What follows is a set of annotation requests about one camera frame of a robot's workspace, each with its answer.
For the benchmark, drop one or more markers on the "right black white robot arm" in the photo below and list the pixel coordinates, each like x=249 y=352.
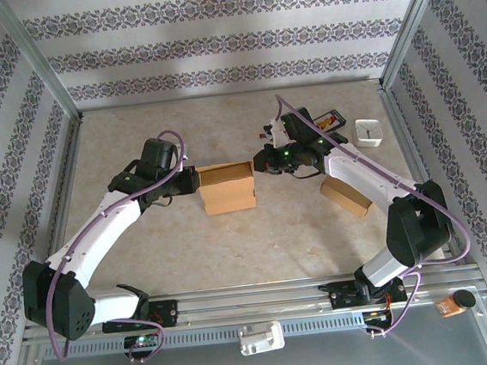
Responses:
x=416 y=226

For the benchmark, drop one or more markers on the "white square clock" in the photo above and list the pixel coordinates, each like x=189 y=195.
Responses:
x=369 y=132

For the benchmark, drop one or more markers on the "brown cardboard box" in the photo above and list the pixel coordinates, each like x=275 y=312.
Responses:
x=349 y=200
x=227 y=188

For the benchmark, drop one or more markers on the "orange black small device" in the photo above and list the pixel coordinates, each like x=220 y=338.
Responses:
x=453 y=303

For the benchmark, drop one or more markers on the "white plastic bracket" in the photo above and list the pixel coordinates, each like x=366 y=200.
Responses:
x=260 y=338

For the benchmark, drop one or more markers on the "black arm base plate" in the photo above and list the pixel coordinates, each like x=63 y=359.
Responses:
x=167 y=312
x=340 y=296

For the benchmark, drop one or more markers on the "long aluminium mounting rail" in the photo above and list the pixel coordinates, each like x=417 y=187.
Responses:
x=246 y=303

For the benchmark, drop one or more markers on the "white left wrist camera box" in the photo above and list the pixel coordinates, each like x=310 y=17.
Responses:
x=182 y=151

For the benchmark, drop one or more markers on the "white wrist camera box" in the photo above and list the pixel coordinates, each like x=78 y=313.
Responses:
x=182 y=151
x=276 y=132

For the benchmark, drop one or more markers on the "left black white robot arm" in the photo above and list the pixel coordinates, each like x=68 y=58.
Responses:
x=61 y=303

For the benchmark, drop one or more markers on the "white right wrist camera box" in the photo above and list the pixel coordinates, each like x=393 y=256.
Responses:
x=276 y=132

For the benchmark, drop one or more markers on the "black battery pack yellow label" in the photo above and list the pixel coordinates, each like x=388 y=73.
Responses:
x=330 y=120

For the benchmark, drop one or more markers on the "aluminium frame rail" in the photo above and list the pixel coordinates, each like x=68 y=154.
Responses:
x=218 y=95
x=413 y=153
x=62 y=200

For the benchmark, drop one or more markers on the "small circuit board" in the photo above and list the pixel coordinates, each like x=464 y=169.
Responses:
x=140 y=341
x=375 y=316

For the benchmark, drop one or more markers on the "red black battery lead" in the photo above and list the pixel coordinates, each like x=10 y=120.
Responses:
x=262 y=136

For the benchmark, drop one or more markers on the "aluminium frame post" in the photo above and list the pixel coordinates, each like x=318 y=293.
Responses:
x=413 y=15
x=33 y=51

